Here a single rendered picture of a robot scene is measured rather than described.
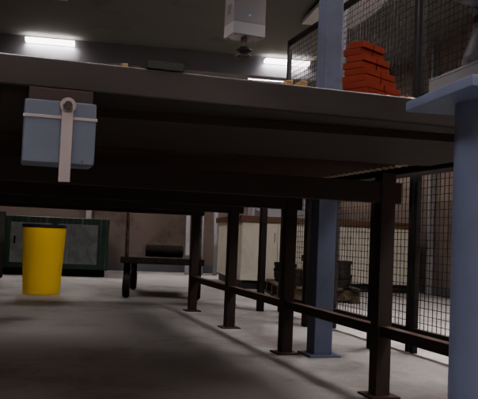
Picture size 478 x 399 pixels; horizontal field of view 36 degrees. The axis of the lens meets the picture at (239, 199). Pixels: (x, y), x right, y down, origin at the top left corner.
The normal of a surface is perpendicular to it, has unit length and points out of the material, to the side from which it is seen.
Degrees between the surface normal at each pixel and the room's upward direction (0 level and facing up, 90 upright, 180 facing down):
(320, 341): 90
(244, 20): 90
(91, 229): 90
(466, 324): 90
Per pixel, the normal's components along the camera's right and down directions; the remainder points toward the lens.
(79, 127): 0.30, -0.04
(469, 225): -0.84, -0.07
